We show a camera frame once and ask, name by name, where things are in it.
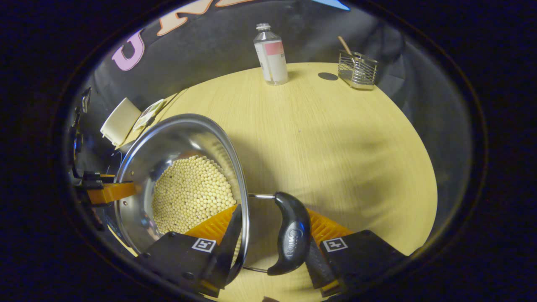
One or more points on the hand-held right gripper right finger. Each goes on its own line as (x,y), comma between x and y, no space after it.
(321,268)

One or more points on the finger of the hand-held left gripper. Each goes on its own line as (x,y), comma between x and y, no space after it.
(113,192)
(98,177)

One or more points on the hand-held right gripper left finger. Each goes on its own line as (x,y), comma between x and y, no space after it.
(228,247)

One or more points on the white box appliance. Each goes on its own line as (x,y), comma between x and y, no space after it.
(119,121)

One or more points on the pile of soybeans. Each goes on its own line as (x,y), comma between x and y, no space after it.
(188,193)

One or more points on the dark tripod stand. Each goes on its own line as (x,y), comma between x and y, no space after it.
(86,100)

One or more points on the clear bottle with white label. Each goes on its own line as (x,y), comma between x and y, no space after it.
(272,63)

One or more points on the small dark round disc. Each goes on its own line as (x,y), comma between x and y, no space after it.
(327,76)

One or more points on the wooden stick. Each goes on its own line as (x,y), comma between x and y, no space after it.
(345,44)

